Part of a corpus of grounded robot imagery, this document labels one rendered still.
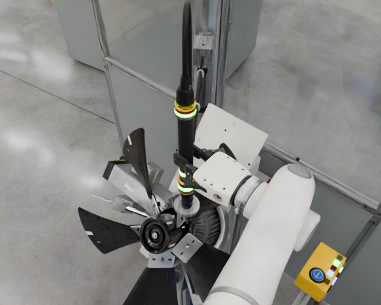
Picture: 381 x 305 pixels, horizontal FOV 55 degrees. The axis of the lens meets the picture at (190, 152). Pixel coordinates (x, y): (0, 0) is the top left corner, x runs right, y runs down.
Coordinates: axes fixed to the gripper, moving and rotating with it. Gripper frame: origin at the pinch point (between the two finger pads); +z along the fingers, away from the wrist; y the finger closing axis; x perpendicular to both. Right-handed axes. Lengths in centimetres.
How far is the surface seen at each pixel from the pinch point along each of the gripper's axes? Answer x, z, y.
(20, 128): -164, 226, 38
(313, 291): -60, -38, 21
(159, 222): -37.0, 9.8, -2.2
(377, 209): -63, -42, 70
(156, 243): -42.2, 7.5, -6.3
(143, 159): -27.7, 25.9, 7.8
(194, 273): -45.2, -7.0, -5.0
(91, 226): -54, 36, -12
